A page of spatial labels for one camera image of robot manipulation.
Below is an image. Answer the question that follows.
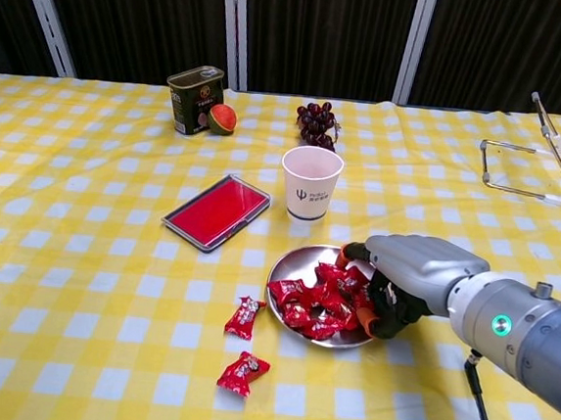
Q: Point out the green luncheon meat can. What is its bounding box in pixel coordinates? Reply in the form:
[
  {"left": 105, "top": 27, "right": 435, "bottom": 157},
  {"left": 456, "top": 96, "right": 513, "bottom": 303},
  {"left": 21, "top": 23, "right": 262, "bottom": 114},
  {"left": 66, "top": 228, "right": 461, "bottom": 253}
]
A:
[{"left": 162, "top": 62, "right": 227, "bottom": 140}]

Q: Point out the dark red grape bunch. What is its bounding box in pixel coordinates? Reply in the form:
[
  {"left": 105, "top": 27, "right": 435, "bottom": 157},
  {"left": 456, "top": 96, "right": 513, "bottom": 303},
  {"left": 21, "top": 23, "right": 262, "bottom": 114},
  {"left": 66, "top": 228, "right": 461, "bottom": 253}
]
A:
[{"left": 293, "top": 99, "right": 345, "bottom": 154}]

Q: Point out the white paper cup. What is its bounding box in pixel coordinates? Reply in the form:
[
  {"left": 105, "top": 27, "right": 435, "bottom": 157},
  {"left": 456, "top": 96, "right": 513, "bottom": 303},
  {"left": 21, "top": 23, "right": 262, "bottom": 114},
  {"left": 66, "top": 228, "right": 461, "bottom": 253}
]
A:
[{"left": 275, "top": 143, "right": 347, "bottom": 228}]

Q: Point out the white frame post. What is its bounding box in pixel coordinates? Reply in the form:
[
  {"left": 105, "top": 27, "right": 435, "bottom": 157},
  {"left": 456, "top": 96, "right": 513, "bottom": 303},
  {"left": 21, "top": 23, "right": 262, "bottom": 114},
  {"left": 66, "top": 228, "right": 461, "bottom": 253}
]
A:
[
  {"left": 5, "top": 0, "right": 83, "bottom": 79},
  {"left": 213, "top": 0, "right": 257, "bottom": 93},
  {"left": 391, "top": 0, "right": 441, "bottom": 108}
]

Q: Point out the yellow white checkered tablecloth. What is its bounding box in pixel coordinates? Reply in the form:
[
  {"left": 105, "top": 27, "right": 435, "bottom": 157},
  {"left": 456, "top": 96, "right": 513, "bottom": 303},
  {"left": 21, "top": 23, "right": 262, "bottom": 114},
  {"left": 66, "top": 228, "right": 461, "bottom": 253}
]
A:
[{"left": 0, "top": 66, "right": 561, "bottom": 420}]

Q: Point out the silver metal plate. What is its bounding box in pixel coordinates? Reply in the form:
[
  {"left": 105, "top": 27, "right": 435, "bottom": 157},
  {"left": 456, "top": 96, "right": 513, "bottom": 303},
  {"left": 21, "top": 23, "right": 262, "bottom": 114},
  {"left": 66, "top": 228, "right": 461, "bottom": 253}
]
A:
[{"left": 261, "top": 240, "right": 386, "bottom": 352}]

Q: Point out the red card case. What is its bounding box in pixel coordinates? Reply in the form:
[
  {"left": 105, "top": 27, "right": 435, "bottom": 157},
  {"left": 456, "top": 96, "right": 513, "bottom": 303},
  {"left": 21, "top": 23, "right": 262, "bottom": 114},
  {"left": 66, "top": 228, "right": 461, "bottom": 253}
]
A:
[{"left": 159, "top": 167, "right": 274, "bottom": 258}]

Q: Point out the red candy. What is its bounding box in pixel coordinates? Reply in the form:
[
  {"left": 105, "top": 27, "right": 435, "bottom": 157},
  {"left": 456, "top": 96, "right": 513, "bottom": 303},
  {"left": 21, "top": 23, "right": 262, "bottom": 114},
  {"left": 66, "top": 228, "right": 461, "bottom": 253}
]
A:
[
  {"left": 222, "top": 293, "right": 268, "bottom": 342},
  {"left": 312, "top": 260, "right": 351, "bottom": 291},
  {"left": 214, "top": 349, "right": 273, "bottom": 399},
  {"left": 352, "top": 284, "right": 378, "bottom": 315},
  {"left": 328, "top": 304, "right": 366, "bottom": 332},
  {"left": 264, "top": 277, "right": 307, "bottom": 305},
  {"left": 339, "top": 267, "right": 373, "bottom": 298},
  {"left": 301, "top": 283, "right": 347, "bottom": 315},
  {"left": 298, "top": 314, "right": 346, "bottom": 344},
  {"left": 274, "top": 299, "right": 310, "bottom": 327}
]

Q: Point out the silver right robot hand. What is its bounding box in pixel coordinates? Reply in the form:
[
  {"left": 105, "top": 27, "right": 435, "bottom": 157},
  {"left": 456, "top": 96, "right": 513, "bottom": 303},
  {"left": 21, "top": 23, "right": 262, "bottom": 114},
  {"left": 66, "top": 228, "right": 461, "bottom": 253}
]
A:
[{"left": 330, "top": 227, "right": 493, "bottom": 350}]

